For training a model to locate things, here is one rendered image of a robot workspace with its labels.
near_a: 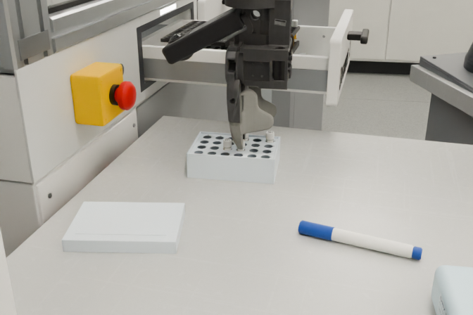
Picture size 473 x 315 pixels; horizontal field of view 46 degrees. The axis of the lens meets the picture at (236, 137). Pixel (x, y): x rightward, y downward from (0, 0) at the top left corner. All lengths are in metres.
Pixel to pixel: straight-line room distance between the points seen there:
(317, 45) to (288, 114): 0.91
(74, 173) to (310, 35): 0.57
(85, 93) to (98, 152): 0.13
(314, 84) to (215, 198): 0.28
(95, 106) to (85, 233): 0.19
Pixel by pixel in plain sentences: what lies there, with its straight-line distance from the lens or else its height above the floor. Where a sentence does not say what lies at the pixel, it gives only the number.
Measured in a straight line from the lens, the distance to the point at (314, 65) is 0.90.
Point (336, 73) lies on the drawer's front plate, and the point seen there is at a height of 0.88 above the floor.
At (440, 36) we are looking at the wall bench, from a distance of 4.09.
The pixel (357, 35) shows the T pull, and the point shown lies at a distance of 1.00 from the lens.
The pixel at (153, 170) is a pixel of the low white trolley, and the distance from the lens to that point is 0.82.
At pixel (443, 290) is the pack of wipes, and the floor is 0.80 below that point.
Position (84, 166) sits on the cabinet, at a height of 0.77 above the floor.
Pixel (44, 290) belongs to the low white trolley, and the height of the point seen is 0.76.
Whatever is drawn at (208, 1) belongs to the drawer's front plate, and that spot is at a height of 0.92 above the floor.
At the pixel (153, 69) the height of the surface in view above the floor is 0.85.
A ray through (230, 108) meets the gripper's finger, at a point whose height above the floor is 0.87.
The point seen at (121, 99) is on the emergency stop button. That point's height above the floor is 0.88.
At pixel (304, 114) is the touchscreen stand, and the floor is 0.40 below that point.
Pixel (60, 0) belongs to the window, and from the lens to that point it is 0.78.
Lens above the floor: 1.12
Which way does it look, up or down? 23 degrees down
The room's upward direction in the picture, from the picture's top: straight up
